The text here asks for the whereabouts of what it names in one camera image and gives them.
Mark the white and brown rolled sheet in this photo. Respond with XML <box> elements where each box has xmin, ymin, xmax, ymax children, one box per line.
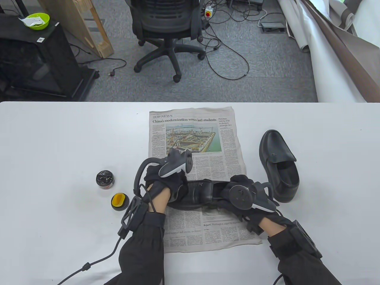
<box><xmin>278</xmin><ymin>0</ymin><xmax>380</xmax><ymax>103</ymax></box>

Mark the black cabinet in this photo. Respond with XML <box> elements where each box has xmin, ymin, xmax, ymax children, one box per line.
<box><xmin>0</xmin><ymin>13</ymin><xmax>100</xmax><ymax>101</ymax></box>

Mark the black right wrist sensor module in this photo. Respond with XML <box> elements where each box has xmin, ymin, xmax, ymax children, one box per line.
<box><xmin>289</xmin><ymin>220</ymin><xmax>323</xmax><ymax>259</ymax></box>

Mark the person's right hand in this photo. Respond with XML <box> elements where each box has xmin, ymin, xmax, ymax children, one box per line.
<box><xmin>218</xmin><ymin>175</ymin><xmax>294</xmax><ymax>235</ymax></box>

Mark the green plastic bowl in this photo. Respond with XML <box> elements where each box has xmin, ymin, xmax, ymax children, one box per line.
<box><xmin>23</xmin><ymin>13</ymin><xmax>50</xmax><ymax>30</ymax></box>

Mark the black left wrist sensor module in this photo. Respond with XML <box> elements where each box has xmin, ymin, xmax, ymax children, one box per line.
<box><xmin>119</xmin><ymin>197</ymin><xmax>149</xmax><ymax>238</ymax></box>

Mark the long black floor cable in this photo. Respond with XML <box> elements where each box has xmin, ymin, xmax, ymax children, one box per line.
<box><xmin>202</xmin><ymin>18</ymin><xmax>250</xmax><ymax>80</ymax></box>

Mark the grey hand controller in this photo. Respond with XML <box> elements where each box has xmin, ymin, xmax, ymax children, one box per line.
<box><xmin>134</xmin><ymin>148</ymin><xmax>193</xmax><ymax>198</ymax></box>
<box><xmin>229</xmin><ymin>183</ymin><xmax>277</xmax><ymax>213</ymax></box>

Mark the black round plastic lid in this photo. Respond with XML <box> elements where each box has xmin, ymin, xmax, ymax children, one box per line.
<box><xmin>111</xmin><ymin>194</ymin><xmax>130</xmax><ymax>212</ymax></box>

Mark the black mesh office chair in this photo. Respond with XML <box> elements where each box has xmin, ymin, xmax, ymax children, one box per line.
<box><xmin>129</xmin><ymin>0</ymin><xmax>206</xmax><ymax>83</ymax></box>

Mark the white packet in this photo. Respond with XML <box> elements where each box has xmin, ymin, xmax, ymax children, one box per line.
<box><xmin>18</xmin><ymin>16</ymin><xmax>44</xmax><ymax>27</ymax></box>

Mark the black cable with plug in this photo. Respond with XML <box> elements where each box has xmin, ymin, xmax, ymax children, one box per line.
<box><xmin>78</xmin><ymin>58</ymin><xmax>127</xmax><ymax>77</ymax></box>

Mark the printed newspaper sheet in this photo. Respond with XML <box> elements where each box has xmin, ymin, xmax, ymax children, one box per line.
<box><xmin>148</xmin><ymin>107</ymin><xmax>262</xmax><ymax>253</ymax></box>

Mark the grey floor box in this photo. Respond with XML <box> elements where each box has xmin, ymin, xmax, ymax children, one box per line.
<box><xmin>260</xmin><ymin>22</ymin><xmax>286</xmax><ymax>33</ymax></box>

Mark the person's left forearm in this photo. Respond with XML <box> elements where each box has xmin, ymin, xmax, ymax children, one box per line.
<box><xmin>104</xmin><ymin>189</ymin><xmax>172</xmax><ymax>285</ymax></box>

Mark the wooden frame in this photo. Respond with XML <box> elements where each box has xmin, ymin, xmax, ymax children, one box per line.
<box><xmin>38</xmin><ymin>0</ymin><xmax>115</xmax><ymax>58</ymax></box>

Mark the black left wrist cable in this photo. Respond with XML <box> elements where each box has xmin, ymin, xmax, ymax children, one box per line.
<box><xmin>56</xmin><ymin>235</ymin><xmax>125</xmax><ymax>285</ymax></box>

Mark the person's right forearm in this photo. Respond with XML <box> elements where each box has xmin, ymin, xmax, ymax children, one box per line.
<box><xmin>260</xmin><ymin>218</ymin><xmax>343</xmax><ymax>285</ymax></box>

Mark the black shoe polish tin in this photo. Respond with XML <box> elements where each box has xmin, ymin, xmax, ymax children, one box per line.
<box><xmin>96</xmin><ymin>170</ymin><xmax>115</xmax><ymax>189</ymax></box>

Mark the black leather shoe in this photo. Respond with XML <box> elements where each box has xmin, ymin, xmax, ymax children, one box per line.
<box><xmin>168</xmin><ymin>179</ymin><xmax>235</xmax><ymax>211</ymax></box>
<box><xmin>259</xmin><ymin>130</ymin><xmax>300</xmax><ymax>203</ymax></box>

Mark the person's left hand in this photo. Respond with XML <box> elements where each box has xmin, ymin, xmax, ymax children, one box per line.
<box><xmin>144</xmin><ymin>165</ymin><xmax>189</xmax><ymax>205</ymax></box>

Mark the black wrist sensor module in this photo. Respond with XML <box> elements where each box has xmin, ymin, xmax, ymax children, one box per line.
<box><xmin>289</xmin><ymin>220</ymin><xmax>323</xmax><ymax>259</ymax></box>
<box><xmin>119</xmin><ymin>197</ymin><xmax>149</xmax><ymax>238</ymax></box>

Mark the black device box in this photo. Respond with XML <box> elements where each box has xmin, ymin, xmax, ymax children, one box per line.
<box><xmin>227</xmin><ymin>0</ymin><xmax>264</xmax><ymax>9</ymax></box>

